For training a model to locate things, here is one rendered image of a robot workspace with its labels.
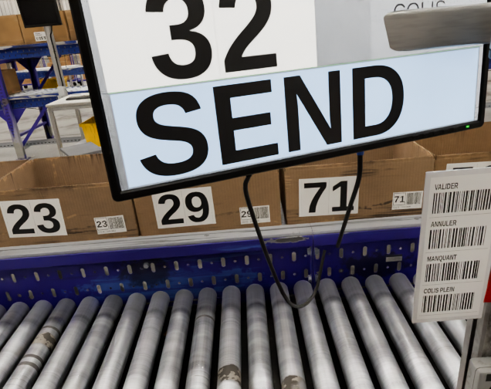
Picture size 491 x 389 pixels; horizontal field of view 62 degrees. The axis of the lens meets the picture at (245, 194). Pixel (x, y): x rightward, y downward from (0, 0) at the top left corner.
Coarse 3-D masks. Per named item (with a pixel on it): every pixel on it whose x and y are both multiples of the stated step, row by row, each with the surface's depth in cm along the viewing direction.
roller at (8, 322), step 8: (16, 304) 111; (24, 304) 112; (8, 312) 108; (16, 312) 109; (24, 312) 111; (0, 320) 106; (8, 320) 106; (16, 320) 107; (0, 328) 103; (8, 328) 104; (16, 328) 107; (0, 336) 101; (8, 336) 103; (0, 344) 100
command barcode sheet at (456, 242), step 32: (448, 192) 44; (480, 192) 44; (448, 224) 45; (480, 224) 45; (448, 256) 47; (480, 256) 47; (416, 288) 48; (448, 288) 48; (480, 288) 48; (416, 320) 50
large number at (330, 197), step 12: (300, 180) 107; (312, 180) 107; (324, 180) 107; (336, 180) 107; (348, 180) 107; (300, 192) 108; (312, 192) 108; (324, 192) 108; (336, 192) 109; (348, 192) 109; (300, 204) 110; (312, 204) 110; (324, 204) 110; (336, 204) 110; (300, 216) 111
